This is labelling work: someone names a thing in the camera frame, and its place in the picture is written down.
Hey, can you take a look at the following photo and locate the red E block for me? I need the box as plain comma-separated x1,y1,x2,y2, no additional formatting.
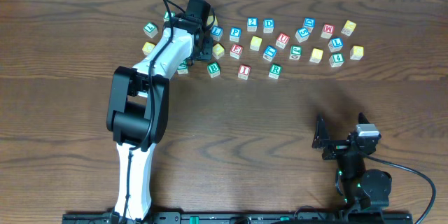
230,44,243,59

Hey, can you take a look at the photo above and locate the green R block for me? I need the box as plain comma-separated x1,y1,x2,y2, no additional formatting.
268,64,282,79

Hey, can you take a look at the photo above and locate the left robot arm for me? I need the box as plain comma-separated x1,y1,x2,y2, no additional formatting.
106,15,212,223

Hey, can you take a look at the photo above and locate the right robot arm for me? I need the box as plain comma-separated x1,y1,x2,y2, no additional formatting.
311,113,392,221

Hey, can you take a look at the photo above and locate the yellow block centre left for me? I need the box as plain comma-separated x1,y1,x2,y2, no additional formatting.
212,43,225,60

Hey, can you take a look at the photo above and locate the blue L block left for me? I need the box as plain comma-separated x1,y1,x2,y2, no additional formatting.
210,26,223,41

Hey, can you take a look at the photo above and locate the blue l block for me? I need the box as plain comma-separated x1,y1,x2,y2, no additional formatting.
328,37,344,53
210,26,223,41

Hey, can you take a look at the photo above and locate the yellow block top middle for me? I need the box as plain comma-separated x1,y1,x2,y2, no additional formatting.
206,15,218,28

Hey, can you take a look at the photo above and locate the green B block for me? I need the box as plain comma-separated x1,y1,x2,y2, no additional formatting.
207,62,221,78

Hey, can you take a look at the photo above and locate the green V block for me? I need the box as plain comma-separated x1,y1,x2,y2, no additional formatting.
177,60,188,75

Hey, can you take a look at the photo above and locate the blue P block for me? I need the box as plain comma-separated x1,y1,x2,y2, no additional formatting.
230,27,242,43

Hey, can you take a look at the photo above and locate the green J block far left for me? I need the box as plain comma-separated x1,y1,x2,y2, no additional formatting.
163,12,176,22

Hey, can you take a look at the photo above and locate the green j block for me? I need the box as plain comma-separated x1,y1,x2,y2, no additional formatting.
163,12,176,22
289,45,302,60

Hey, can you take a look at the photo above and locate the red I block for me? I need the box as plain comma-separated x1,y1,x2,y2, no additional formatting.
238,64,251,80

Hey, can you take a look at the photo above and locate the blue 2 block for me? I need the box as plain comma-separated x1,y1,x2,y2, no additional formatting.
247,17,258,32

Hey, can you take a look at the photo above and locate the green L block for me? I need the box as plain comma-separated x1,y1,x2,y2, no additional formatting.
143,22,158,38

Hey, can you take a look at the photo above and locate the green 4 block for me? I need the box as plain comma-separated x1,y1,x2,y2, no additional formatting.
329,53,344,67

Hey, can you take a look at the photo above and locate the yellow G block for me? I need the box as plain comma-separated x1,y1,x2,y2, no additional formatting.
350,45,364,60

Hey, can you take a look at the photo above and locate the blue T block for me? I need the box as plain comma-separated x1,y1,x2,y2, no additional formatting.
262,45,277,62

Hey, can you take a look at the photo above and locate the blue d block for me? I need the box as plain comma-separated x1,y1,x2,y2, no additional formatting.
263,19,274,34
303,17,316,33

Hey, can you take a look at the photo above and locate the red U block right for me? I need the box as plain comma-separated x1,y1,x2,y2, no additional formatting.
275,33,290,49

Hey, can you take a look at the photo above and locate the yellow S block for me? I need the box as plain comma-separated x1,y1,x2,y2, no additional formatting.
309,48,323,64

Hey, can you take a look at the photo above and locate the blue L block right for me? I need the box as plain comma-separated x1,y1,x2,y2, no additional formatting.
328,37,344,53

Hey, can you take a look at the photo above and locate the green J block right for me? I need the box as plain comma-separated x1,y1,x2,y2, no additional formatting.
289,45,302,60

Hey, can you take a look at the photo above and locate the yellow block far right top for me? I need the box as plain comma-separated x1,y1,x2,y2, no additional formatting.
341,20,356,36

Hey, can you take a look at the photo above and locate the red M block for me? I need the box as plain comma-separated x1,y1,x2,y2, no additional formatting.
321,24,335,39

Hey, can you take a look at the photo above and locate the blue 5 block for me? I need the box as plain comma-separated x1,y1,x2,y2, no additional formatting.
295,27,310,43

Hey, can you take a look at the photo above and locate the blue D block right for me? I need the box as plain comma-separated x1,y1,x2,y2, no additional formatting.
303,17,316,33

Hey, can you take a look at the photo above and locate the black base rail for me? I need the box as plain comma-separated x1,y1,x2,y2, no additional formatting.
62,211,414,224

